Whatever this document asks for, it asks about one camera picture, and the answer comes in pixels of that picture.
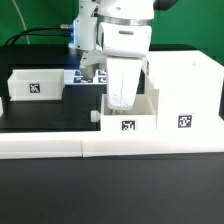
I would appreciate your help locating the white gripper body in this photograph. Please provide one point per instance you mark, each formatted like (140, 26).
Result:
(122, 81)

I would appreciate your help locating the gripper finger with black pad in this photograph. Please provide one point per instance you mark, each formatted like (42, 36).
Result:
(117, 112)

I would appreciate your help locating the white front drawer with tag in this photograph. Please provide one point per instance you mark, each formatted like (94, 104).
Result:
(141, 118)

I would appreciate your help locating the white drawer cabinet box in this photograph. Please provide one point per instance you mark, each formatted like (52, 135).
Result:
(185, 88)

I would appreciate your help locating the white rear drawer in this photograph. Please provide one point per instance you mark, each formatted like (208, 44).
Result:
(36, 84)

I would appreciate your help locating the white sheet with tags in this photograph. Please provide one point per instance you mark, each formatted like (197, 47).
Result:
(74, 77)

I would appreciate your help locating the white L-shaped obstacle wall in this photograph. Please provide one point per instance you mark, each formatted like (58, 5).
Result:
(92, 144)

